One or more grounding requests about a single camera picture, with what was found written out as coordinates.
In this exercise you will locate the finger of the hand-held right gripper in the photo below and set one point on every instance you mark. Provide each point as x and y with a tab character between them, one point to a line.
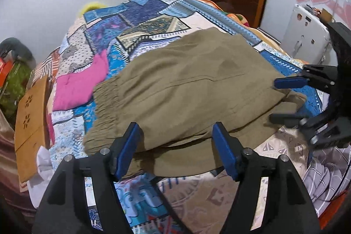
288	118
290	82

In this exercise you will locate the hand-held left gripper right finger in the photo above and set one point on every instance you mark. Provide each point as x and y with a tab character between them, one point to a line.
224	149

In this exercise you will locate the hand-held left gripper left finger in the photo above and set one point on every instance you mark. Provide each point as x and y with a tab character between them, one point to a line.
129	146

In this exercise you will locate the olive green pants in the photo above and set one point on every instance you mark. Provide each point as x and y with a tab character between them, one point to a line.
192	91

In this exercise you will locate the white small fridge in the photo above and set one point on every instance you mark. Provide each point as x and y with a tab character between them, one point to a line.
305	34

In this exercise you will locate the grey striped cloth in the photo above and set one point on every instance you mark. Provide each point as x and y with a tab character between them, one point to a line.
325	176

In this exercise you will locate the pink cloth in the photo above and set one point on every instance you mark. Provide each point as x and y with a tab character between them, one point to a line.
79	83

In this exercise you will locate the white cloth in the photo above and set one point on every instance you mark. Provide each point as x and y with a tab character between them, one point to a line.
42	173

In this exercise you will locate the wooden carved board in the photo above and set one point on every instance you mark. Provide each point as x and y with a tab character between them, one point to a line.
31	124

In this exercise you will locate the patchwork printed bedspread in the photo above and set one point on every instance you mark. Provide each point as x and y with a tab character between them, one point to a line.
153	31

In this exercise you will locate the green patterned cloth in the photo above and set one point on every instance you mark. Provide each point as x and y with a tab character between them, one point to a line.
13	86

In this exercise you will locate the yellow plush toy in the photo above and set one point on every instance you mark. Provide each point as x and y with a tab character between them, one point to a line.
92	7

